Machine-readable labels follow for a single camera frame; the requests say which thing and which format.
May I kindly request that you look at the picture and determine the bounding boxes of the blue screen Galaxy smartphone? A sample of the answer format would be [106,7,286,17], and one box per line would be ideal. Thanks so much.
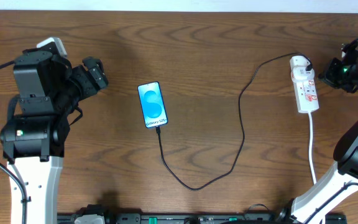
[137,82,168,129]

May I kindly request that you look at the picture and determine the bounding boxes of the black USB charging cable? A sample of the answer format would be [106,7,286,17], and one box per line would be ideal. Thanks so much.
[154,51,313,192]

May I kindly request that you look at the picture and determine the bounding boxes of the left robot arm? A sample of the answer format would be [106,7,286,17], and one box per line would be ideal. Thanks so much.
[0,49,108,223]

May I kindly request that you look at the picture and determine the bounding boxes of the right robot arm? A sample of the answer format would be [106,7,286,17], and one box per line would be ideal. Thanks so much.
[275,40,358,223]

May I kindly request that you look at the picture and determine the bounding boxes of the white USB charger adapter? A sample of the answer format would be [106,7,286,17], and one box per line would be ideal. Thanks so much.
[290,55,310,70]

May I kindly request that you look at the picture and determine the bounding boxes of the white power strip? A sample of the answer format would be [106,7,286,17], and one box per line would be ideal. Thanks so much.
[291,67,319,114]

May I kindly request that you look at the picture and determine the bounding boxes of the white power strip cord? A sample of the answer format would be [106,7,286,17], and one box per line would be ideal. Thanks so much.
[307,112,326,224]

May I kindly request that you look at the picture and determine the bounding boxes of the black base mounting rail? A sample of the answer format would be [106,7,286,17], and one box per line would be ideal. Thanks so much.
[57,203,347,224]

